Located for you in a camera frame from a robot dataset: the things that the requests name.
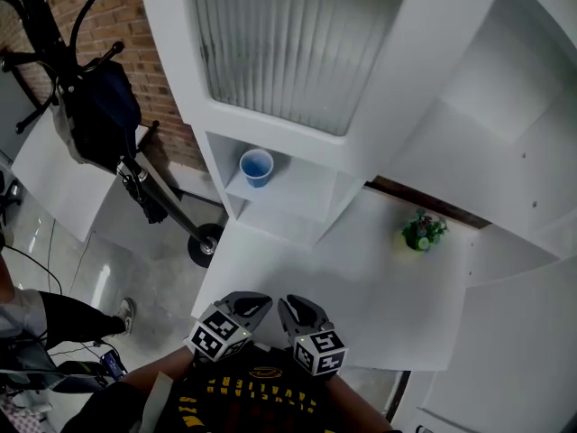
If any person's left forearm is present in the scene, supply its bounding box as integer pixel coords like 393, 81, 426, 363
120, 345, 196, 386

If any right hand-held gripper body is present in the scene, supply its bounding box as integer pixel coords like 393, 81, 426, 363
291, 317, 348, 377

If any person's right forearm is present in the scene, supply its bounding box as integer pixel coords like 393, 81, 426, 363
323, 369, 394, 433

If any blue plastic cup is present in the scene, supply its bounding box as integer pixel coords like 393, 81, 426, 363
239, 147, 275, 189

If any white side cabinet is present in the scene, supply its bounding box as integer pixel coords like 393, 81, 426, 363
10, 105, 151, 244

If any black floor cable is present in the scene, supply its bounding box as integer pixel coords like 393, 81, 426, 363
3, 243, 64, 298

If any white desk top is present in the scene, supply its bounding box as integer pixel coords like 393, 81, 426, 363
191, 182, 481, 373

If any dark shirt with yellow print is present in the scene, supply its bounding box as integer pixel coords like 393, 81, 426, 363
62, 344, 402, 433

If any white desk hutch shelving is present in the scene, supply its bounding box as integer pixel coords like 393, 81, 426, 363
137, 0, 577, 288

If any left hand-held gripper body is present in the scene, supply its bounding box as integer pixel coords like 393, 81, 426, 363
185, 299, 254, 363

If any small device with blue screen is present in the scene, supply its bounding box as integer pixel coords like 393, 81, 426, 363
98, 349, 129, 379

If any black coat rack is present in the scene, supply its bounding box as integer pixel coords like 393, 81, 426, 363
0, 0, 226, 269

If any small potted flower plant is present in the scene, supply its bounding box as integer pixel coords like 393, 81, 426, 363
400, 208, 450, 253

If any black folded umbrella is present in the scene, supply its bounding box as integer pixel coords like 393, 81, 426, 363
117, 160, 169, 226

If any grey chest strap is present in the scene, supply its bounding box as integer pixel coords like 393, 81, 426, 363
141, 370, 176, 433

